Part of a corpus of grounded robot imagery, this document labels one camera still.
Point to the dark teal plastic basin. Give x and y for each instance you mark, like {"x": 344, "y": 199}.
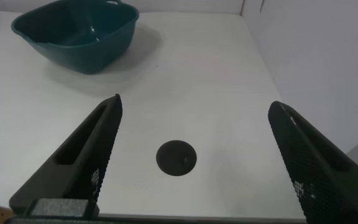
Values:
{"x": 73, "y": 53}

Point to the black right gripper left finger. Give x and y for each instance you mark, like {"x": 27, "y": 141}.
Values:
{"x": 82, "y": 161}

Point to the black round table grommet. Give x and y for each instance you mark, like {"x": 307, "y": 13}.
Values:
{"x": 176, "y": 158}

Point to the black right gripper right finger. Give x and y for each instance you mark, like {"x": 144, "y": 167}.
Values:
{"x": 328, "y": 174}

